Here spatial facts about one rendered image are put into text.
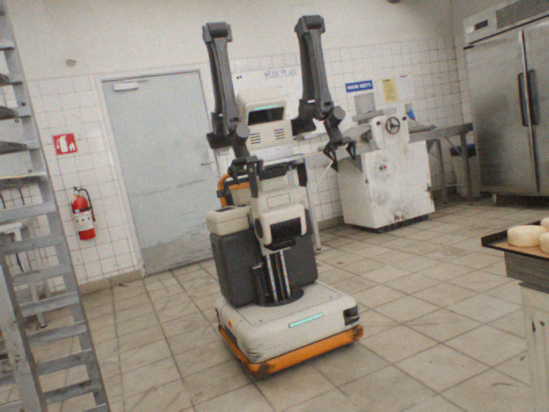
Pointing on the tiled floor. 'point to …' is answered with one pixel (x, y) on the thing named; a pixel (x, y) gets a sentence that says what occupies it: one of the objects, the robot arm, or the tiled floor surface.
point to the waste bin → (470, 171)
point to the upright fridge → (510, 96)
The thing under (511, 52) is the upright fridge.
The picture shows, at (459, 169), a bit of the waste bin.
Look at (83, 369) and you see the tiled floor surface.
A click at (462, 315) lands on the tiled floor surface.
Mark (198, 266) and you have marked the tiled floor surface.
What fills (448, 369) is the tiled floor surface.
